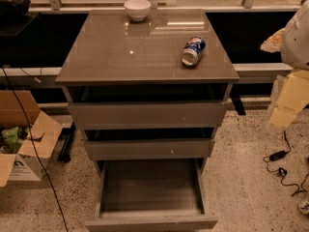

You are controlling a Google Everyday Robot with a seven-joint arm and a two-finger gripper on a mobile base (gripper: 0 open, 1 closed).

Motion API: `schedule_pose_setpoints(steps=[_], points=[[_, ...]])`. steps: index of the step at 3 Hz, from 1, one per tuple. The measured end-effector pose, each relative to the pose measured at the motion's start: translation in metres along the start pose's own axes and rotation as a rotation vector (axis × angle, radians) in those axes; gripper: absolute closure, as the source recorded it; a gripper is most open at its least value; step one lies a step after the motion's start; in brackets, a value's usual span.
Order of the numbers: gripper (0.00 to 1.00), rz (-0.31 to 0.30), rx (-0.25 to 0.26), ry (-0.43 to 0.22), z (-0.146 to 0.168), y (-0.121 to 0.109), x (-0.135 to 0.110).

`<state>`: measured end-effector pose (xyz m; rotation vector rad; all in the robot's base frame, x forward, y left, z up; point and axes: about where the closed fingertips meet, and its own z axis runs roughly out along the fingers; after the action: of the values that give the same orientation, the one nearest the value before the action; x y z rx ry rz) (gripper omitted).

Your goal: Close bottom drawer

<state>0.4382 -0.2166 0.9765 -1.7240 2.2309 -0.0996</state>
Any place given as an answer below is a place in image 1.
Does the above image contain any black object on shelf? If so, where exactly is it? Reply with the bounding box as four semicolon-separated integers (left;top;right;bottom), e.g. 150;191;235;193
0;0;31;16

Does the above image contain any open cardboard box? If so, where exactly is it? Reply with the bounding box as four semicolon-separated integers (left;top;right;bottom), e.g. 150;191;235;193
0;91;62;187

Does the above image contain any black table leg right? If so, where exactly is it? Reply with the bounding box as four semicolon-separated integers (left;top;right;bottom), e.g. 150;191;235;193
230;85;246;116

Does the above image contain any black table leg left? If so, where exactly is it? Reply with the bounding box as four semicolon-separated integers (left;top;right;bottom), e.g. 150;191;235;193
58;124;76;163

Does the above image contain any grey drawer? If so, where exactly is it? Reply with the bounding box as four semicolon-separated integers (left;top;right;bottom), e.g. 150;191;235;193
67;83;229;130
85;159;217;232
85;128;214;160

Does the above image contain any grey middle drawer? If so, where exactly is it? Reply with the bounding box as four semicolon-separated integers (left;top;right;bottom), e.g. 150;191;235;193
85;128;214;160

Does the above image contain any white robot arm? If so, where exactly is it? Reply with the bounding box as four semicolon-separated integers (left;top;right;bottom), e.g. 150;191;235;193
260;1;309;130

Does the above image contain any blue soda can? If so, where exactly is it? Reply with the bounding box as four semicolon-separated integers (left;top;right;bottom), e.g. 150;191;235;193
182;37;206;66

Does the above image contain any yellow taped gripper finger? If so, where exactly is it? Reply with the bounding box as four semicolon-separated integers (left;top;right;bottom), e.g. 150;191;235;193
267;69;309;130

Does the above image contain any black table leg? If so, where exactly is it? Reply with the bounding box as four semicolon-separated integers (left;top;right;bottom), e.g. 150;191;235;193
58;124;76;163
230;85;246;116

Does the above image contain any grey top drawer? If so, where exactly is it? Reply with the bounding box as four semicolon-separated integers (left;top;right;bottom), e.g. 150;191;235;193
67;83;229;130

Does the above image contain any grey bottom drawer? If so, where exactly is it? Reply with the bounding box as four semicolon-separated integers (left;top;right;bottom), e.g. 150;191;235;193
85;159;217;232

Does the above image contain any black floor cable left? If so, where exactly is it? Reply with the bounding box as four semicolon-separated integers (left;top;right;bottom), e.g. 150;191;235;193
0;65;70;232

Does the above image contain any white ceramic bowl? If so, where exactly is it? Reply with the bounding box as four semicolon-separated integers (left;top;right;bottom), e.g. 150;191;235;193
124;0;151;21

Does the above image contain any green crumpled bag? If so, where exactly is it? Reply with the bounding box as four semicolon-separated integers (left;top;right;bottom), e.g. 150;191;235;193
0;126;24;154

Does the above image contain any grey drawer cabinet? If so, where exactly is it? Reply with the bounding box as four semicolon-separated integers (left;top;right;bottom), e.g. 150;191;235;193
54;9;240;176

